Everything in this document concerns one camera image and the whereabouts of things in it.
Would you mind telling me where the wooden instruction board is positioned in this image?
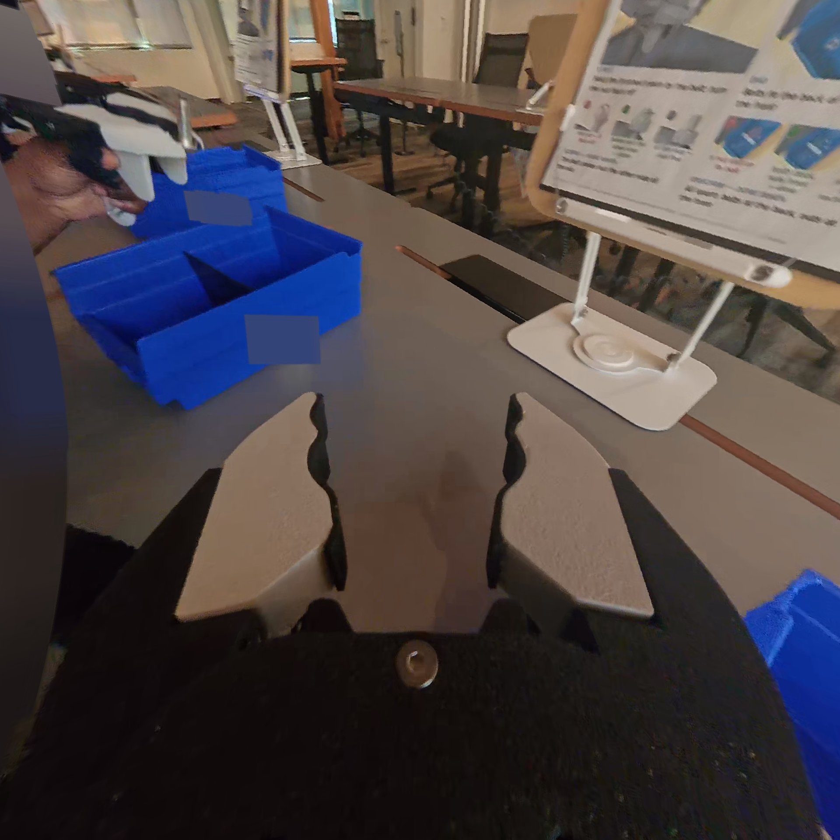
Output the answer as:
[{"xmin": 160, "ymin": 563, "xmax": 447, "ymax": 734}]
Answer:
[
  {"xmin": 525, "ymin": 0, "xmax": 840, "ymax": 311},
  {"xmin": 233, "ymin": 0, "xmax": 291, "ymax": 102},
  {"xmin": 527, "ymin": 14, "xmax": 581, "ymax": 89}
]

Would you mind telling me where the blue plastic bin with divider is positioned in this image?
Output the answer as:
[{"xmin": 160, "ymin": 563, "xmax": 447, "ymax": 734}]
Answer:
[{"xmin": 51, "ymin": 206, "xmax": 364, "ymax": 412}]

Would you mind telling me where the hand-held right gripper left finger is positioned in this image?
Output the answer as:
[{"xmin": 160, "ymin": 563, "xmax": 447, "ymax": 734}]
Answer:
[{"xmin": 174, "ymin": 392, "xmax": 349, "ymax": 639}]

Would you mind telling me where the person's left hand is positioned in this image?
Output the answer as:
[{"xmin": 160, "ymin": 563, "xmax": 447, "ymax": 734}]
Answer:
[{"xmin": 13, "ymin": 138, "xmax": 147, "ymax": 258}]

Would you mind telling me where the black table cable hatch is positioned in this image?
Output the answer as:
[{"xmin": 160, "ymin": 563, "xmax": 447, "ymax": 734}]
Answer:
[{"xmin": 438, "ymin": 255, "xmax": 560, "ymax": 324}]

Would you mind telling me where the white metal board stand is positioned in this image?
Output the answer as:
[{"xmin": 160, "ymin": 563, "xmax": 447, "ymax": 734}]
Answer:
[{"xmin": 261, "ymin": 92, "xmax": 322, "ymax": 170}]

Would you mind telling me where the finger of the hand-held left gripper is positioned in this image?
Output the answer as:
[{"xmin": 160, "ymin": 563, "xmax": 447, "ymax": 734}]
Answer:
[
  {"xmin": 97, "ymin": 91, "xmax": 181, "ymax": 129},
  {"xmin": 61, "ymin": 107, "xmax": 191, "ymax": 203}
]

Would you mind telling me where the white flat board corner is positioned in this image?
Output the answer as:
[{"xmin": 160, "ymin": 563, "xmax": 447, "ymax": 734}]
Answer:
[{"xmin": 507, "ymin": 233, "xmax": 736, "ymax": 432}]

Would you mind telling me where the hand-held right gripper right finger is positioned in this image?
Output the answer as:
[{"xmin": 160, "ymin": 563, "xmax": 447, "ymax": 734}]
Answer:
[{"xmin": 487, "ymin": 391, "xmax": 656, "ymax": 634}]

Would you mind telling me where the wooden top office desk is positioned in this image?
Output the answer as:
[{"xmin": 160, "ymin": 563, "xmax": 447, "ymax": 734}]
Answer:
[{"xmin": 333, "ymin": 77, "xmax": 546, "ymax": 194}]

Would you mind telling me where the black mesh office chair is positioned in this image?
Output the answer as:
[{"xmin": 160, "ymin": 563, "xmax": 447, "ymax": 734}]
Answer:
[
  {"xmin": 430, "ymin": 33, "xmax": 532, "ymax": 217},
  {"xmin": 335, "ymin": 18, "xmax": 385, "ymax": 155}
]

